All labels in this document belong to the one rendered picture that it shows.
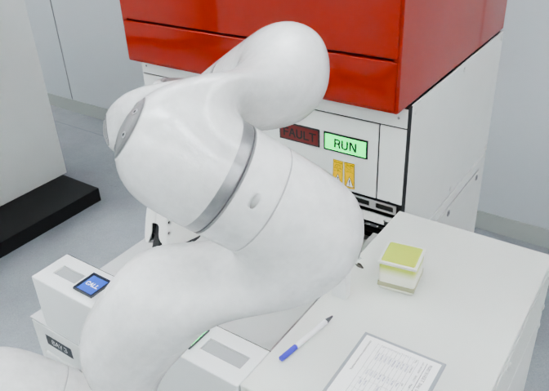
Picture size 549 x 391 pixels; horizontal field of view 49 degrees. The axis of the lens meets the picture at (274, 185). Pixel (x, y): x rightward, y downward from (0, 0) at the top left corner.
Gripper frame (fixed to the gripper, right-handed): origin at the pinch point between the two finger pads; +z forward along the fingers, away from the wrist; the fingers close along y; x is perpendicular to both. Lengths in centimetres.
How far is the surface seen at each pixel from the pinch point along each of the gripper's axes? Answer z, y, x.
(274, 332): 24.5, -26.6, 4.1
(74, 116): 67, -219, -308
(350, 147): -10, -57, 2
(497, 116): 6, -213, -2
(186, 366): 17.9, 0.6, 3.6
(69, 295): 16.0, 0.9, -27.8
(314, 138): -11, -57, -8
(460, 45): -35, -84, 15
